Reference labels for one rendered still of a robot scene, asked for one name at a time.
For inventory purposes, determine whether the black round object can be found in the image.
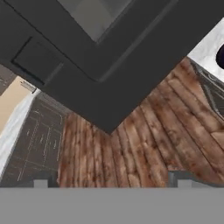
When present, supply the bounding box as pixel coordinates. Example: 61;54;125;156
215;43;224;70

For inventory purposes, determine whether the silver cupboard handle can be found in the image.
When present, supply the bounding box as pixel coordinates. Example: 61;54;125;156
19;80;39;95

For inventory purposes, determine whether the dark grey microwave oven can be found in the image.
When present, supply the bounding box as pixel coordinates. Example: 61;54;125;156
0;0;224;135

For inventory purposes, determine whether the dark grey drawer front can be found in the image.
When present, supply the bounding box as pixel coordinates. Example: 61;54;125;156
188;57;224;118

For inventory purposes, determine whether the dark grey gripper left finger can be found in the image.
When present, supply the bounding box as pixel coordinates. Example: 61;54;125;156
0;171;59;189

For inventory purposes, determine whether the dark brown cupboard run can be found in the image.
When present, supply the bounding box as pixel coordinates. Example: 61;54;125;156
0;64;18;96

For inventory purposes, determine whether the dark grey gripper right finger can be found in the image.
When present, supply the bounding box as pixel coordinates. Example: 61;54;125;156
167;170;224;189

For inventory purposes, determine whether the microwave door with window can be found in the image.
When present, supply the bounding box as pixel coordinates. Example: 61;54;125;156
5;0;179;82

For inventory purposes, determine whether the dark brown cupboard door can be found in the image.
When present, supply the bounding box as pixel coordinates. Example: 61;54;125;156
0;92;72;187

